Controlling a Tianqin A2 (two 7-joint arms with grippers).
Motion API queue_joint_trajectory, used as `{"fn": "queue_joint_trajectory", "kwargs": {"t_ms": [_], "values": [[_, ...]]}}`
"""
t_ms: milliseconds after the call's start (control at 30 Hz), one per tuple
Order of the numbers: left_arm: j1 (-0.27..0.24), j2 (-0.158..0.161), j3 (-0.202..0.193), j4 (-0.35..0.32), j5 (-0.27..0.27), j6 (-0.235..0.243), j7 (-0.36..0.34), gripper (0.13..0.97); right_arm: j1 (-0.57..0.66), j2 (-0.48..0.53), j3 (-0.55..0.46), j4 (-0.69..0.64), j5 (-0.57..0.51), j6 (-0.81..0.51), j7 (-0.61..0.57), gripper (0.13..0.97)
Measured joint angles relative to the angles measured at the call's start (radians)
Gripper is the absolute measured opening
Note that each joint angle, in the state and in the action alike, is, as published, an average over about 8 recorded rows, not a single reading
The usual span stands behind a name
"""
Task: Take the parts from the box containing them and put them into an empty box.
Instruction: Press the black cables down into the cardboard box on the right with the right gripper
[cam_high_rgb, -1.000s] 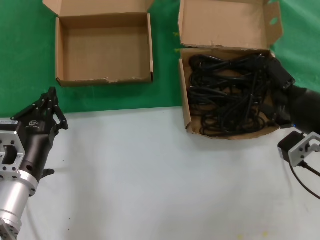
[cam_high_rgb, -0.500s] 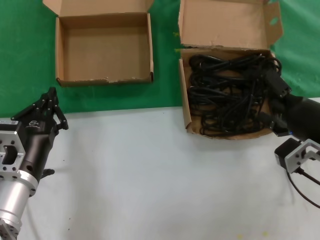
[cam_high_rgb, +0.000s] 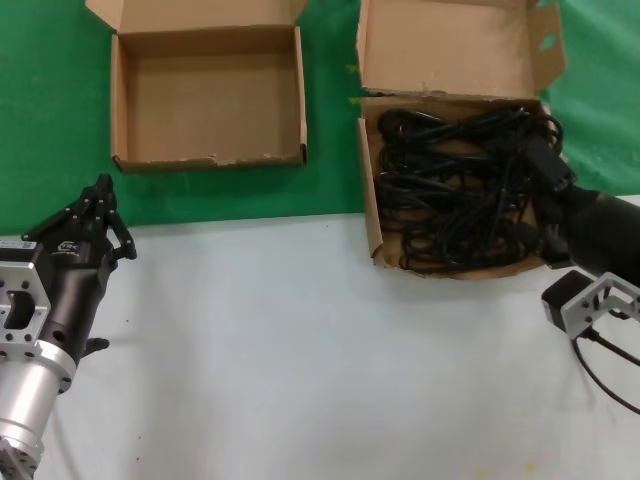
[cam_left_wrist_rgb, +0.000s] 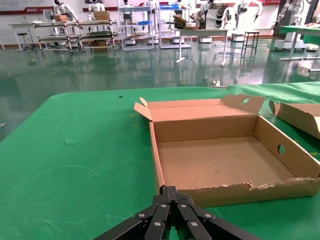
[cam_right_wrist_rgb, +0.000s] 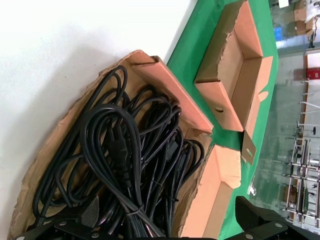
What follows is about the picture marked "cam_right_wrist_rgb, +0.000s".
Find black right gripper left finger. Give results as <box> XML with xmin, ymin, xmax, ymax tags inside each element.
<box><xmin>14</xmin><ymin>196</ymin><xmax>111</xmax><ymax>240</ymax></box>

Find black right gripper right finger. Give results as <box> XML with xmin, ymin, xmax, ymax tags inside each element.
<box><xmin>224</xmin><ymin>196</ymin><xmax>320</xmax><ymax>240</ymax></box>

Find intact cardboard box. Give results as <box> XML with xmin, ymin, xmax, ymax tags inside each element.
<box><xmin>194</xmin><ymin>0</ymin><xmax>274</xmax><ymax>168</ymax></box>

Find torn cardboard box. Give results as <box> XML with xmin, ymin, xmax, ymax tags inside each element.
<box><xmin>6</xmin><ymin>49</ymin><xmax>242</xmax><ymax>240</ymax></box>

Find silver table clamp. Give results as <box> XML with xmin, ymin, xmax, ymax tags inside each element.
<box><xmin>246</xmin><ymin>174</ymin><xmax>258</xmax><ymax>196</ymax></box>

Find metal shelf rack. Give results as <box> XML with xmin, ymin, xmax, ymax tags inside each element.
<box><xmin>284</xmin><ymin>119</ymin><xmax>320</xmax><ymax>222</ymax></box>

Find red background sign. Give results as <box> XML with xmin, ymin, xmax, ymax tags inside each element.
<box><xmin>305</xmin><ymin>67</ymin><xmax>320</xmax><ymax>81</ymax></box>

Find blue background crate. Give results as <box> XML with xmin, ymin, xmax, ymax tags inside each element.
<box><xmin>273</xmin><ymin>26</ymin><xmax>284</xmax><ymax>41</ymax></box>

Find green table cloth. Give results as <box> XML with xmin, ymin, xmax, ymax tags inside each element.
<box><xmin>164</xmin><ymin>0</ymin><xmax>280</xmax><ymax>238</ymax></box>

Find stacked background cardboard boxes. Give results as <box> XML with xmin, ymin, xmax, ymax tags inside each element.
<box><xmin>287</xmin><ymin>0</ymin><xmax>316</xmax><ymax>36</ymax></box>

